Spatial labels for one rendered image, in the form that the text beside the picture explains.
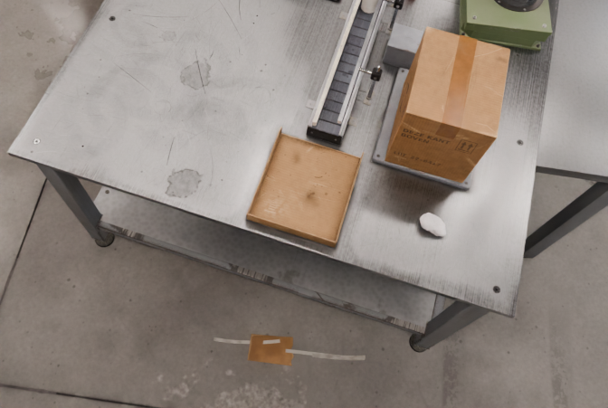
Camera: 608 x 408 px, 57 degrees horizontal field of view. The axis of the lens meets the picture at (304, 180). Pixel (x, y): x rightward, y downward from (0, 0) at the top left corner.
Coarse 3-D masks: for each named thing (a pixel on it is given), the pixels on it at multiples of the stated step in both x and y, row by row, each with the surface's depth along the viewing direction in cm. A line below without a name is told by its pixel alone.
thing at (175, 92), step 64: (128, 0) 190; (192, 0) 192; (256, 0) 195; (320, 0) 197; (448, 0) 201; (64, 64) 177; (128, 64) 179; (192, 64) 181; (256, 64) 183; (320, 64) 185; (384, 64) 187; (512, 64) 191; (64, 128) 167; (128, 128) 169; (192, 128) 171; (256, 128) 172; (512, 128) 180; (128, 192) 160; (192, 192) 162; (384, 192) 166; (448, 192) 168; (512, 192) 170; (384, 256) 158; (448, 256) 159; (512, 256) 161
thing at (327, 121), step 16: (368, 16) 189; (352, 32) 185; (352, 48) 182; (352, 64) 180; (336, 80) 176; (336, 96) 174; (320, 112) 171; (336, 112) 171; (320, 128) 168; (336, 128) 169
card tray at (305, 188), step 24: (288, 144) 170; (312, 144) 171; (264, 168) 162; (288, 168) 167; (312, 168) 167; (336, 168) 168; (264, 192) 163; (288, 192) 163; (312, 192) 164; (336, 192) 165; (264, 216) 160; (288, 216) 160; (312, 216) 161; (336, 216) 161; (312, 240) 158; (336, 240) 154
